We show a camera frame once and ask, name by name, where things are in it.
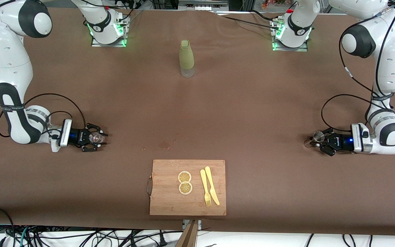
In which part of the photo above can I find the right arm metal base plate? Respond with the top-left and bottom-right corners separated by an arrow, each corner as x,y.
91,15 -> 129,47

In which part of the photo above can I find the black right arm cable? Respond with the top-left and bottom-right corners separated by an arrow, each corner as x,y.
0,93 -> 86,138

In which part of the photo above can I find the steel jigger measuring cup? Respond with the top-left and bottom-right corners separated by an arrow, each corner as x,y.
304,131 -> 325,148

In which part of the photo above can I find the wooden cutting board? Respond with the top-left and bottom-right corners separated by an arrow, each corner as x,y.
147,160 -> 227,216

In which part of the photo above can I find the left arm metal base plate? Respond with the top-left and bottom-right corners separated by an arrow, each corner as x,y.
271,19 -> 308,52

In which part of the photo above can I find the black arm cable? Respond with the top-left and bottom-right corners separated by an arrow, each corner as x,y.
321,0 -> 395,132
0,93 -> 86,138

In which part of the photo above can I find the small metal bracket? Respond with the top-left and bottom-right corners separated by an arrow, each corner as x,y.
182,220 -> 202,230

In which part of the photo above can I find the green sleeved glass bottle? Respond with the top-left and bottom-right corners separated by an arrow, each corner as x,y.
179,40 -> 195,78

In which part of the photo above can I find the black base power cable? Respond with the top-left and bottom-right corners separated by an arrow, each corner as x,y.
215,12 -> 282,31

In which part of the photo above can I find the yellow plastic fork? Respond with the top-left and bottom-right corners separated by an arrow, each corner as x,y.
200,169 -> 212,207

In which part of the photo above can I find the grey metal frame rail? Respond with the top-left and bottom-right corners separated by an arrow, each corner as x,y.
178,0 -> 230,11

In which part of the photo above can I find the brown table cover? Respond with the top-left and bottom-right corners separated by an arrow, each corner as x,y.
0,6 -> 395,237

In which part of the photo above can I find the yellow plastic knife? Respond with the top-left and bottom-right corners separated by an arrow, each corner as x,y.
205,166 -> 220,206

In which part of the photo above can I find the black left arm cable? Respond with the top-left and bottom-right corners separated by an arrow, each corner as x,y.
321,0 -> 395,132

